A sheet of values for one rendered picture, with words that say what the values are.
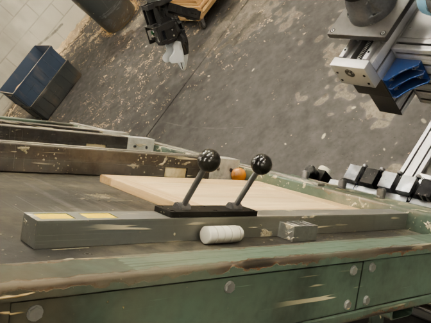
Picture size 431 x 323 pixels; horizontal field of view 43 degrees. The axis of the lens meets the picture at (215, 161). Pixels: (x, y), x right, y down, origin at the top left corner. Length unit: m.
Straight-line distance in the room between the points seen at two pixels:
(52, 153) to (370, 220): 0.80
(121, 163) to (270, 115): 1.94
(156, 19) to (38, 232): 0.88
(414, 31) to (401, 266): 0.99
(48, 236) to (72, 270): 0.24
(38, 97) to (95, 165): 4.01
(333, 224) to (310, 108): 2.08
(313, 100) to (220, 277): 2.68
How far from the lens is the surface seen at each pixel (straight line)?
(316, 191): 1.60
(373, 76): 1.73
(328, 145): 2.98
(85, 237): 0.81
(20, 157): 1.42
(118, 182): 1.33
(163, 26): 1.52
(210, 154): 0.85
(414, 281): 1.00
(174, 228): 0.89
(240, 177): 1.76
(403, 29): 1.81
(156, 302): 0.59
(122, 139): 2.13
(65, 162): 1.46
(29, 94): 5.47
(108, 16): 5.71
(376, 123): 2.93
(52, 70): 5.55
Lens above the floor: 2.06
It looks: 37 degrees down
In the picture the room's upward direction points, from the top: 46 degrees counter-clockwise
